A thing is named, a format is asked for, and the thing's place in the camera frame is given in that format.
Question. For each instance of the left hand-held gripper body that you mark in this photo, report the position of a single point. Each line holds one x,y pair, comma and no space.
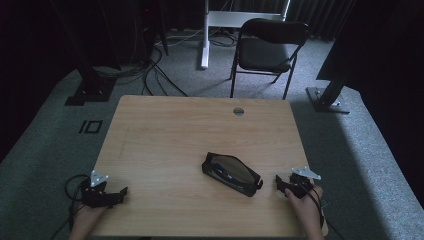
96,196

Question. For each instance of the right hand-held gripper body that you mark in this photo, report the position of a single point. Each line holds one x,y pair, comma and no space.
300,185

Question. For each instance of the black pencil case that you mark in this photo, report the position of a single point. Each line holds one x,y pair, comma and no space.
233,175

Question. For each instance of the person's right hand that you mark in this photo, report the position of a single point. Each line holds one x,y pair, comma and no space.
308,206

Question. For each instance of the person's left hand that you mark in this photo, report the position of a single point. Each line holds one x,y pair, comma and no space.
87,218

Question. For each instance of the blue pen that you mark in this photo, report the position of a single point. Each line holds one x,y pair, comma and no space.
222,170

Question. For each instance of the grey round table grommet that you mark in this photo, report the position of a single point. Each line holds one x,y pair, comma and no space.
238,111

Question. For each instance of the black stand with grey base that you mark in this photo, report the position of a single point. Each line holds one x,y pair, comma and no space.
328,100

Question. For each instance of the black folding chair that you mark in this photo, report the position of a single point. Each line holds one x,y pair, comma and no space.
263,53

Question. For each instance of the black cloth drape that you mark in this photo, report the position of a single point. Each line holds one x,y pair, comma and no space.
30,66
390,83

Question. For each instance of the dark pleated curtain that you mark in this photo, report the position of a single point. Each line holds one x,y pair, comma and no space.
320,16

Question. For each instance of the black stand with base plate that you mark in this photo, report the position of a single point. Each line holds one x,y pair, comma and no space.
90,91

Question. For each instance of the white desk frame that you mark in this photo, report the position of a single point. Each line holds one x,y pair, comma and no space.
213,20

